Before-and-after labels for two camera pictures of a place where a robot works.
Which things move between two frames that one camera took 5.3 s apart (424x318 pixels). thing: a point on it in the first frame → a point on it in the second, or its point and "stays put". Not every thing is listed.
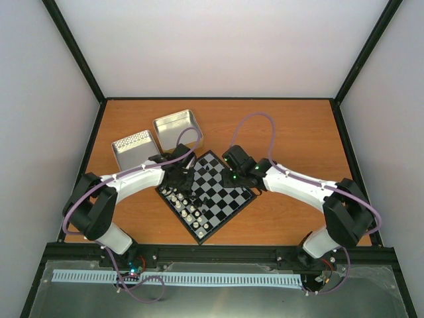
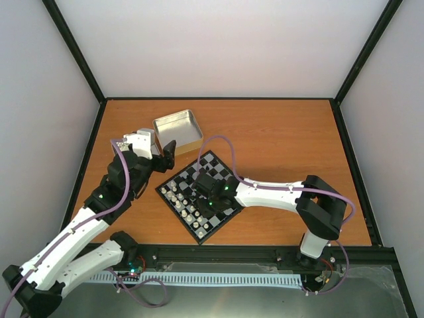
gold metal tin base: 167,130 stays put
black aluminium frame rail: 144,254 stays put
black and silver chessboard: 207,212 stays put
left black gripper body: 181,183 → 163,166
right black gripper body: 233,181 → 212,209
